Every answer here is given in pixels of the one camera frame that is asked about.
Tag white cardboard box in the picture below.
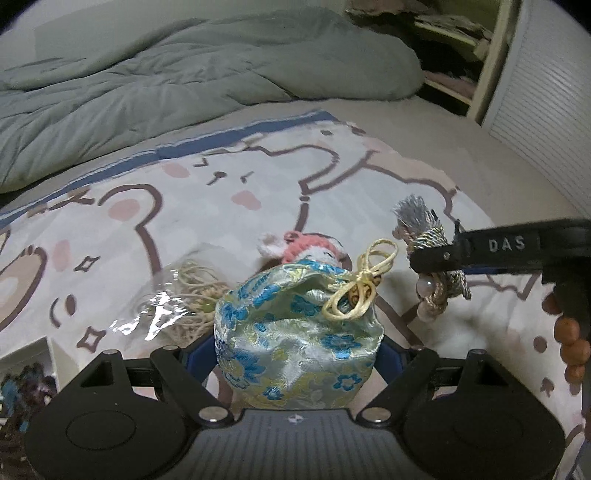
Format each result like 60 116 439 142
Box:
0 336 59 416

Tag wooden bead bracelet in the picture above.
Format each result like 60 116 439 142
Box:
545 291 591 386

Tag beige folded cloth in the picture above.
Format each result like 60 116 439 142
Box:
413 14 493 45

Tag cream open shelf unit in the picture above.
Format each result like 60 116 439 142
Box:
411 0 525 124

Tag mauve crumpled cloth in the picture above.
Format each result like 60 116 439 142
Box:
344 0 416 20

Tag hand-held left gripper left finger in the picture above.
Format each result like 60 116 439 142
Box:
60 333 237 425

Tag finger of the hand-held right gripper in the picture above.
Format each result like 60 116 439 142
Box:
409 225 542 278

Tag pink crochet doll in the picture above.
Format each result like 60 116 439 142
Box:
257 229 345 267

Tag grey gold tassel cord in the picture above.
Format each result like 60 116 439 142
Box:
392 194 473 322

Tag white slatted panel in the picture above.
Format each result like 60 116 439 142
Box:
480 0 591 217

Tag beige bed sheet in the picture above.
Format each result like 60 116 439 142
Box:
0 95 587 222

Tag dark clothes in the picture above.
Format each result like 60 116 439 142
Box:
418 39 484 82

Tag bear printed blanket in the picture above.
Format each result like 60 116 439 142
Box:
0 109 591 480

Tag floral brocade drawstring pouch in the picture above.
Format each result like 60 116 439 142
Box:
213 237 399 409

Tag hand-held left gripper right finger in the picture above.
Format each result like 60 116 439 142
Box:
360 339 527 425

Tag grey duvet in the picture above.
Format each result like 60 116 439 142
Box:
0 9 424 195

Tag pink folded cloth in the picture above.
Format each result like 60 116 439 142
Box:
422 70 476 95

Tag clear bag of beige cord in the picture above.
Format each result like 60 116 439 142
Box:
108 256 241 346

